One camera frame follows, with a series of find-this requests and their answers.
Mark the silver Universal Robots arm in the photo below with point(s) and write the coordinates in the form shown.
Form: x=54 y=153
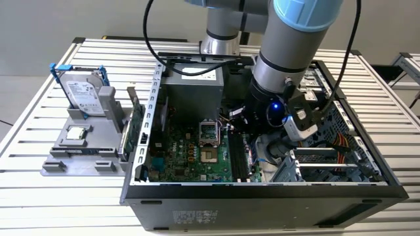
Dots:
x=288 y=49

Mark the RAM slot with white clips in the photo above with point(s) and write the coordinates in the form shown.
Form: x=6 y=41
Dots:
x=236 y=157

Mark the grey power supply unit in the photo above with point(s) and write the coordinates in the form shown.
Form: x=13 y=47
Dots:
x=193 y=103

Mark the metal drive cage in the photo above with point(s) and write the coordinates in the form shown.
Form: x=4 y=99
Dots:
x=313 y=81

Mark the metal disk bay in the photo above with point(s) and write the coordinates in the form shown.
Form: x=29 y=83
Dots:
x=314 y=150

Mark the CPU socket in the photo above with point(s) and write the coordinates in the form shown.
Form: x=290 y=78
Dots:
x=208 y=155

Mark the green motherboard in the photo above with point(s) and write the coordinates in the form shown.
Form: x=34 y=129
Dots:
x=182 y=159

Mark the teal board connector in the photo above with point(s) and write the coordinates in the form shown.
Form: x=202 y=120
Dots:
x=157 y=164

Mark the graphics card with black cooler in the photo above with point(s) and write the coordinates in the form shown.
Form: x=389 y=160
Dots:
x=134 y=127

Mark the black open PC case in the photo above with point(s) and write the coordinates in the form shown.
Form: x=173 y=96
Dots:
x=229 y=214

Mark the grey plastic parts rack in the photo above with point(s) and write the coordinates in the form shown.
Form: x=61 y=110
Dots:
x=97 y=137

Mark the small metal slat table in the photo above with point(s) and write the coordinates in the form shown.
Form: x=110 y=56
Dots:
x=406 y=59

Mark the hard disk in blue carrier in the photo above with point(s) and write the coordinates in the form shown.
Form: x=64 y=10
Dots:
x=78 y=91

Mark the silver CPU chip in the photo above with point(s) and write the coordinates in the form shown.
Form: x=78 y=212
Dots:
x=74 y=134

